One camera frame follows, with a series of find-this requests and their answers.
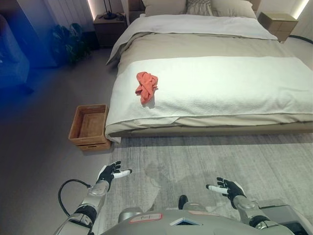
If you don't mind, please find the orange cloth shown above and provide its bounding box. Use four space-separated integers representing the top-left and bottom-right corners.
135 71 159 105

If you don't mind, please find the white folded bed sheet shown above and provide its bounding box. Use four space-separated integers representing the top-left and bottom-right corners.
111 13 278 56

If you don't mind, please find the patterned grey cushion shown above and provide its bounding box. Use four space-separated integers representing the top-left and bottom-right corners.
185 0 213 15

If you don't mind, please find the light wooden nightstand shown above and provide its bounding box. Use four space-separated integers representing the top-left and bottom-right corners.
258 11 299 44

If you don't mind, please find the green potted plant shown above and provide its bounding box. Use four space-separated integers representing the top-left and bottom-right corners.
50 23 92 66

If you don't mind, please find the thick black floor cable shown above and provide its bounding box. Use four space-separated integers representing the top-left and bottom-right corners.
290 35 313 45

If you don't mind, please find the white wall light strip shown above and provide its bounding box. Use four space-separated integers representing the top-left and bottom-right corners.
87 0 98 20
291 0 304 19

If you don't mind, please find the brown wicker basket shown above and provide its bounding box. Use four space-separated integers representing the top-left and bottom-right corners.
68 104 110 146

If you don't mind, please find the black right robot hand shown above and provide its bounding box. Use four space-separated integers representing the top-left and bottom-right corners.
206 177 246 199

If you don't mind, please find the silver left robot leg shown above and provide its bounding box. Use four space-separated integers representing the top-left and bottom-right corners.
118 207 145 225

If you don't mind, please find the grey floor rug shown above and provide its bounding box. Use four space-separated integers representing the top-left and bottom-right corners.
97 133 313 221

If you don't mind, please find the white bed mattress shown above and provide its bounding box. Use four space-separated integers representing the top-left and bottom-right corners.
105 56 313 135

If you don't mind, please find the beige low bed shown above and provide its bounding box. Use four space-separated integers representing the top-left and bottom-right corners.
105 0 313 144

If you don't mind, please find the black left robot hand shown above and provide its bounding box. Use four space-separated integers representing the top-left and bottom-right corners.
96 161 133 187

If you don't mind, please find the plain beige pillow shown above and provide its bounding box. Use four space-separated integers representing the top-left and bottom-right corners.
211 0 257 19
141 0 188 15

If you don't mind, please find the silver robot torso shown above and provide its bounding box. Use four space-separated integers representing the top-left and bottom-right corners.
102 208 260 235

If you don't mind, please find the blue armchair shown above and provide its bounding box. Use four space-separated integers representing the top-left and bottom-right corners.
0 13 35 95

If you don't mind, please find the dark wooden nightstand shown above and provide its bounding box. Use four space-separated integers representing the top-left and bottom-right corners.
93 13 128 49

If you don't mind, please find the black table lamp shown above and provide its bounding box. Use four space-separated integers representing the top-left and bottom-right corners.
101 0 117 20

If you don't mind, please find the light wooden crate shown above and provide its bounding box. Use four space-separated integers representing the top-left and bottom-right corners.
75 141 112 152

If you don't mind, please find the beige duvet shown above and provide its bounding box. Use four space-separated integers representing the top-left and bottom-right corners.
106 31 302 81

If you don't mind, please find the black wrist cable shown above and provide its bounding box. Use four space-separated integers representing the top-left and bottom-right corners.
58 179 92 218

